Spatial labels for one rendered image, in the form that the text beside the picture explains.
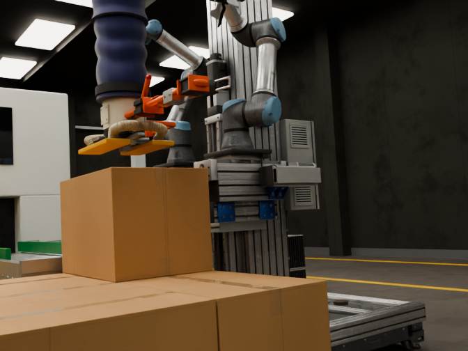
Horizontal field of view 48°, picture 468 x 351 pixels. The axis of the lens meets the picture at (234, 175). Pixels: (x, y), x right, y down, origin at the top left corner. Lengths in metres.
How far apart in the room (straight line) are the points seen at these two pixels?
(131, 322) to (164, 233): 0.75
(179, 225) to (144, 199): 0.17
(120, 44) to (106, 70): 0.12
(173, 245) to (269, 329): 0.64
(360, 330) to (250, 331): 1.28
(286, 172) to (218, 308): 1.05
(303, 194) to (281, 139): 0.31
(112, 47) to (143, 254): 0.86
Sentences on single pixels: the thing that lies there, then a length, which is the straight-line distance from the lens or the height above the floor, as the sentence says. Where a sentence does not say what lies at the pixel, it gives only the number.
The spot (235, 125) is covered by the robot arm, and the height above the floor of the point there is 1.15.
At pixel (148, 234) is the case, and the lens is 1.92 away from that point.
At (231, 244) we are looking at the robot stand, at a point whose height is 0.61.
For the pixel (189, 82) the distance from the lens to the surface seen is 1.68.
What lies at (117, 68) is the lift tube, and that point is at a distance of 2.20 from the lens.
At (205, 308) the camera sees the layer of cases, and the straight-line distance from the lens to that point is 1.34.
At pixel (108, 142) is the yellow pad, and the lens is 2.03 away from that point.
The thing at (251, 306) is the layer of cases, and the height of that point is 0.51.
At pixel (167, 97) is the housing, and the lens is 1.83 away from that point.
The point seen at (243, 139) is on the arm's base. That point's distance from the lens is 2.31.
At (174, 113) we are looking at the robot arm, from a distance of 2.93.
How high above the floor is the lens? 0.75
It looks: 5 degrees up
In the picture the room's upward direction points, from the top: 3 degrees counter-clockwise
